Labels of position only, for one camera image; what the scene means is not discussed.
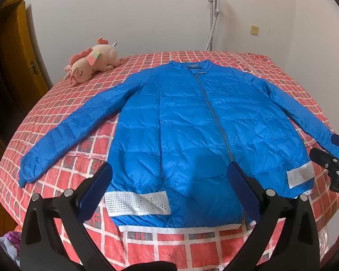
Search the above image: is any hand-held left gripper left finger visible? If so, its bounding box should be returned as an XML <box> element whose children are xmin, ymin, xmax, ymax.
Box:
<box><xmin>19</xmin><ymin>162</ymin><xmax>122</xmax><ymax>271</ymax></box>

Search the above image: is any pink unicorn plush toy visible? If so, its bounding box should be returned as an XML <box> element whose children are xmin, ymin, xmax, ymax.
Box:
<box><xmin>64</xmin><ymin>37</ymin><xmax>122</xmax><ymax>85</ymax></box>

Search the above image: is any grey garment steamer stand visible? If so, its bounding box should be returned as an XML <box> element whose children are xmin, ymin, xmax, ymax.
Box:
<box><xmin>202</xmin><ymin>0</ymin><xmax>223</xmax><ymax>52</ymax></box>

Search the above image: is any red plaid bed sheet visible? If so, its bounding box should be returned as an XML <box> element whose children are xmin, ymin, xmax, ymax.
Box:
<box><xmin>0</xmin><ymin>50</ymin><xmax>339</xmax><ymax>271</ymax></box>

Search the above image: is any purple cloth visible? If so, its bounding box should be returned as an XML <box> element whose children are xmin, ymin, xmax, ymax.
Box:
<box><xmin>0</xmin><ymin>230</ymin><xmax>21</xmax><ymax>264</ymax></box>

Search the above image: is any wooden door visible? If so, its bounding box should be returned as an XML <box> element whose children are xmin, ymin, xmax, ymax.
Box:
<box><xmin>0</xmin><ymin>0</ymin><xmax>53</xmax><ymax>113</ymax></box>

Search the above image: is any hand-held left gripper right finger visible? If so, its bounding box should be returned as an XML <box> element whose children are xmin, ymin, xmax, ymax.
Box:
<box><xmin>223</xmin><ymin>162</ymin><xmax>321</xmax><ymax>271</ymax></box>

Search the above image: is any blue puffer jacket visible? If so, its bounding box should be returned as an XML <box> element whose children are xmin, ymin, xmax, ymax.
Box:
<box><xmin>18</xmin><ymin>59</ymin><xmax>339</xmax><ymax>229</ymax></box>

